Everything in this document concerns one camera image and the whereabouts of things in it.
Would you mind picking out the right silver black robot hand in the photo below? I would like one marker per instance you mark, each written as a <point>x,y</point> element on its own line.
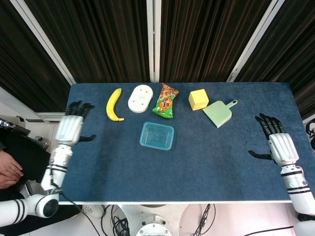
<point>283,147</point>

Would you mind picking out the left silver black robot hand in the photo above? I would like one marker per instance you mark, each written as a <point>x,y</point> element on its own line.
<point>69,130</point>

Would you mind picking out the blue container lid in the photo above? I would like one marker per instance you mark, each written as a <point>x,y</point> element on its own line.
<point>157,135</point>

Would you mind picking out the white grey robot base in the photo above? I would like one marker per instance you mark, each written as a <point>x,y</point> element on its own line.
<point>152,226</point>

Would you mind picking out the clear plastic container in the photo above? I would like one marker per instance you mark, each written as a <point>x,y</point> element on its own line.
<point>157,148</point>

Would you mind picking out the black white printed sign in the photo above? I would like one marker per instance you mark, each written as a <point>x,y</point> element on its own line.
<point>310,135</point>

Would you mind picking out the yellow banana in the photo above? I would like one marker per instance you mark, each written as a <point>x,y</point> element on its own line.
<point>112,105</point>

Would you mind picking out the light green dustpan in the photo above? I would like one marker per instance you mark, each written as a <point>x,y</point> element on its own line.
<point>217,114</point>

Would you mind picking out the white oval foam block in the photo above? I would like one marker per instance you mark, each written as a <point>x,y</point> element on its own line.
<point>140,98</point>

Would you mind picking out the white shoe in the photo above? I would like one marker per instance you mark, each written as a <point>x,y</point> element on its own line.
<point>92,211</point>

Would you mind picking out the blue table cloth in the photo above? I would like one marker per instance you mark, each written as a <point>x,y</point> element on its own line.
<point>197,172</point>

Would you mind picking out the dark brown curtain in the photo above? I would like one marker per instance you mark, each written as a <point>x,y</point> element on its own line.
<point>98,37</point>

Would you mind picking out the yellow cube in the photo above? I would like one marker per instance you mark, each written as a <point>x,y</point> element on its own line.
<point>198,98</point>

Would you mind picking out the green orange snack bag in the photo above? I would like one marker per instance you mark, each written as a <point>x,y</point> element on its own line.
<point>165,103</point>

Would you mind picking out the white frame post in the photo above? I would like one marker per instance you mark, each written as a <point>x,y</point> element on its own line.
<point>153,37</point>
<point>256,37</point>
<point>41,37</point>

